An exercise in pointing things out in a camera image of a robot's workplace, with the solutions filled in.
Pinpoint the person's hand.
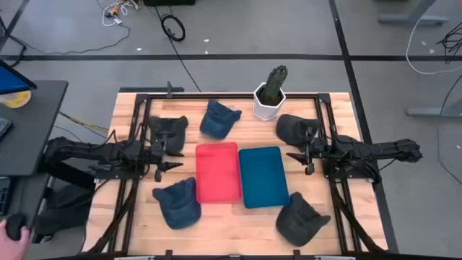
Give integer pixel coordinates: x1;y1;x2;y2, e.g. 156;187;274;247
0;218;32;260

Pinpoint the red plastic bin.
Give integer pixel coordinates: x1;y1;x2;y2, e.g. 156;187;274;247
195;142;243;204

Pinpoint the curved black cable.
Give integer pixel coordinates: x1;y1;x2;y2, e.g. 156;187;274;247
435;74;462;186

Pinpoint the white cable bundle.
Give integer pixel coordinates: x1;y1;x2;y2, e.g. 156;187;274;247
102;0;140;27

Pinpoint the blue denim cap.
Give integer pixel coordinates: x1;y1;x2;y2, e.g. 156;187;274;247
152;176;202;230
199;98;243;140

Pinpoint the yellow round disc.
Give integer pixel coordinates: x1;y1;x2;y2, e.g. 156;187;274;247
0;90;32;109

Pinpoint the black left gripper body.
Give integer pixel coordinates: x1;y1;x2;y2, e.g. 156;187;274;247
146;131;170;183

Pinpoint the tangled black cable bundle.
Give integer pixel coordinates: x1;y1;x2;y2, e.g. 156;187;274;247
435;22;462;65

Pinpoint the black aluminium table frame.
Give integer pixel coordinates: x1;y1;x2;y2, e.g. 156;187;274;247
85;92;387;254

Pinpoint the dark grey cap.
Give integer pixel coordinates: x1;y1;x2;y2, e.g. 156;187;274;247
276;191;332;248
276;113;321;148
148;115;189;157

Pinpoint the yellow cable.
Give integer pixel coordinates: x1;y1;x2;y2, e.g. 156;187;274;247
57;110;110;134

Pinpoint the black computer mouse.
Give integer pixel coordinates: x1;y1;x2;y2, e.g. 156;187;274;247
5;212;28;242

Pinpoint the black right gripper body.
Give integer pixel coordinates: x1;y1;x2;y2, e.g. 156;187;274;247
305;126;326;176

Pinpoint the black box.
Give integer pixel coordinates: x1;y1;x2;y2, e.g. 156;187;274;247
143;0;196;7

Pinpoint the coiled black cable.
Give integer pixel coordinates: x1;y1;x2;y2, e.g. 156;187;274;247
154;5;202;93

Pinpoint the blue plastic bin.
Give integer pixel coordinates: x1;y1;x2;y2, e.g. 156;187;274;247
238;146;291;209

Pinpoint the black side desk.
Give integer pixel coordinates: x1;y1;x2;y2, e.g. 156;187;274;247
0;79;69;260

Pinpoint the grey table leg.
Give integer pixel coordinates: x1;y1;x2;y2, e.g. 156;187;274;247
378;0;450;26
406;97;462;118

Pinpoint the monitor with blue screen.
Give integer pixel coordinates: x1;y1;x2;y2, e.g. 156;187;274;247
0;59;38;95

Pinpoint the long white cable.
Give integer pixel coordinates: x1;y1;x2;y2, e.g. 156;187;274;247
406;0;462;76

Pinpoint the grey keyboard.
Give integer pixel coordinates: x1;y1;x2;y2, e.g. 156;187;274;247
0;118;12;140

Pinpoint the green cactus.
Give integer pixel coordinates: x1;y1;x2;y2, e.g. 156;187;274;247
260;64;289;105

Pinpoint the thin black floor cable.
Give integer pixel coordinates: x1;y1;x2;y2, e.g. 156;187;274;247
0;14;131;56

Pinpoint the white hexagonal plant pot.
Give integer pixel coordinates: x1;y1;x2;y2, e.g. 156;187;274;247
253;82;287;121

